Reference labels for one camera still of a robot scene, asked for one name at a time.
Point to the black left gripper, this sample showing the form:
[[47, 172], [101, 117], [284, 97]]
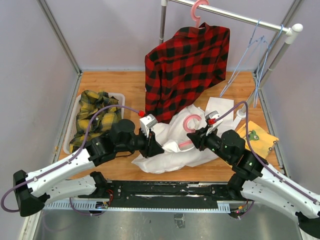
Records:
[[152, 148]]

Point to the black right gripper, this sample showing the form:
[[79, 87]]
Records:
[[196, 137]]

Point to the white shirt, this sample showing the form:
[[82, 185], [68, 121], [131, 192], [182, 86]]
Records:
[[179, 151]]

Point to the red black plaid shirt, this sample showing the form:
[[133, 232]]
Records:
[[178, 70]]

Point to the yellow plaid flannel shirt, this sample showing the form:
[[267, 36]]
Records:
[[96, 111]]

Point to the blue wire hanger with plaid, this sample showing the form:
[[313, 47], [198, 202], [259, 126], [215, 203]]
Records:
[[252, 47]]

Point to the blue wire hanger of grey shirt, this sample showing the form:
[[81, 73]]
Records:
[[261, 66]]

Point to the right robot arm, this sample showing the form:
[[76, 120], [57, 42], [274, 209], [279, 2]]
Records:
[[257, 180]]

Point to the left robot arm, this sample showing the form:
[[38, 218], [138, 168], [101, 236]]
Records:
[[36, 189]]

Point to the white plastic laundry basket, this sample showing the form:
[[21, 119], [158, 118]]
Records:
[[71, 128]]

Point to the metal clothes rack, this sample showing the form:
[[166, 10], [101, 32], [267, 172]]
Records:
[[291, 34]]

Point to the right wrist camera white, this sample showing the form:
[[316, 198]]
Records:
[[212, 122]]

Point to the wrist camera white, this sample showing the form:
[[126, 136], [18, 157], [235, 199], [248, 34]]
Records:
[[212, 122], [147, 123]]

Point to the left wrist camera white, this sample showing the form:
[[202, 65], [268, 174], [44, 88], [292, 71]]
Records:
[[147, 123]]

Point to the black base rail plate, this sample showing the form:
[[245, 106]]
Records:
[[164, 194]]

